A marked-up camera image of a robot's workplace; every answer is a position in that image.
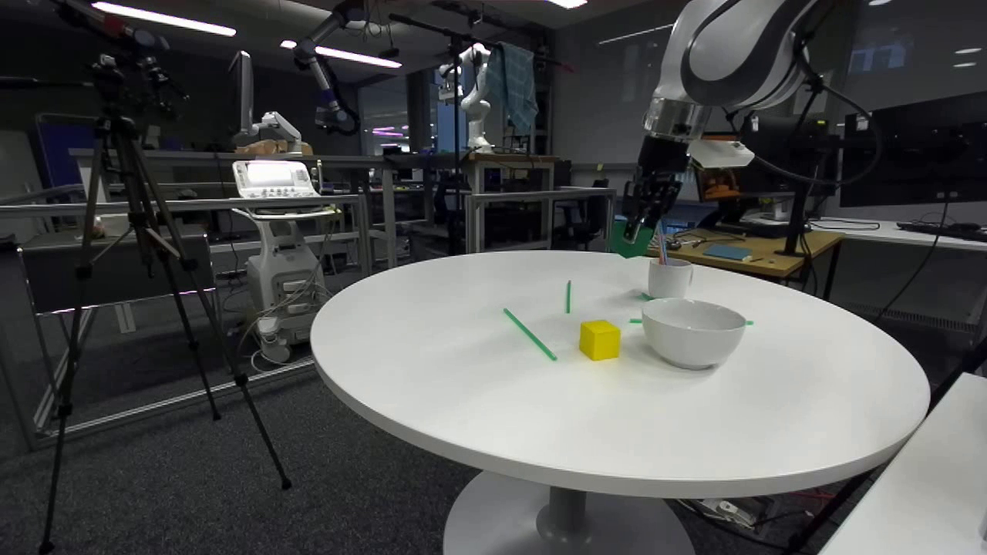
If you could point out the long green straw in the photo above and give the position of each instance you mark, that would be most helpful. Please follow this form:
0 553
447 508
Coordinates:
529 334

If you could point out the teal hanging cloth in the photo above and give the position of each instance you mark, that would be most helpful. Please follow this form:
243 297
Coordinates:
516 93

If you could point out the white bowl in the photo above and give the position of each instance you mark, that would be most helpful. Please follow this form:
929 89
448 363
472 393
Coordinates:
695 338

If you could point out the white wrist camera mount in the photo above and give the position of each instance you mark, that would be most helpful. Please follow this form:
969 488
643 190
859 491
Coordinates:
727 152

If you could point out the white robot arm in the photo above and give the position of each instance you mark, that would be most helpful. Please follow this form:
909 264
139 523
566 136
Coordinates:
743 50

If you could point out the long ceiling light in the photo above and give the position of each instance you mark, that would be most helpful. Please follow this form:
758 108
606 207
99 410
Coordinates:
343 52
165 19

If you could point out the white desk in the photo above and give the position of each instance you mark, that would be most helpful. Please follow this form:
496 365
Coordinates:
926 483

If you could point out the metal workbench frame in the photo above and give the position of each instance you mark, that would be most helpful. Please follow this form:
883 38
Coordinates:
525 201

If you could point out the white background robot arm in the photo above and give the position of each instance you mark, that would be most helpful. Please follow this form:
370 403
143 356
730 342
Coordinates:
477 96

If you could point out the yellow block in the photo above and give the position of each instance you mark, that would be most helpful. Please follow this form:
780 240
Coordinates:
599 340

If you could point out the monitor with orange screen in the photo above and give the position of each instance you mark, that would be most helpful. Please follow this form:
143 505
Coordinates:
722 186

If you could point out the black tripod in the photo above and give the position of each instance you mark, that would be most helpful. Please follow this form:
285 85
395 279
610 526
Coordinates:
156 236

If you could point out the short green straw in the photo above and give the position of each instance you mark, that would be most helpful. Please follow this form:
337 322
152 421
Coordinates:
569 297

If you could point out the white cup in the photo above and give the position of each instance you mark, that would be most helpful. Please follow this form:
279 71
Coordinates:
671 279

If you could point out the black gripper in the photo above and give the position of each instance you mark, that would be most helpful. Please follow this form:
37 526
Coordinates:
659 172

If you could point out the white table pedestal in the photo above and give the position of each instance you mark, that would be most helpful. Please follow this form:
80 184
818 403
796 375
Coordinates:
560 526

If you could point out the blue pad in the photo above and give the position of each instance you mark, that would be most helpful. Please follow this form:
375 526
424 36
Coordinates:
727 249

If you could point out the wooden desk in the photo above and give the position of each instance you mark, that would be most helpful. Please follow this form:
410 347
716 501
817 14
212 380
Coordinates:
759 261

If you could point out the white medical cart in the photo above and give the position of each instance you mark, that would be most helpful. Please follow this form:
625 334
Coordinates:
279 267

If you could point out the large black monitor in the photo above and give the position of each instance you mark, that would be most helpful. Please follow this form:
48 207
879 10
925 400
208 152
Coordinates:
915 156

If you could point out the crumpled bag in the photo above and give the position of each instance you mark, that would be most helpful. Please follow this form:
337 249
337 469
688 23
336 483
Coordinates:
271 136

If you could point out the black camera on tripod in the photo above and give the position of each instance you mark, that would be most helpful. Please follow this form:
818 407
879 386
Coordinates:
122 63

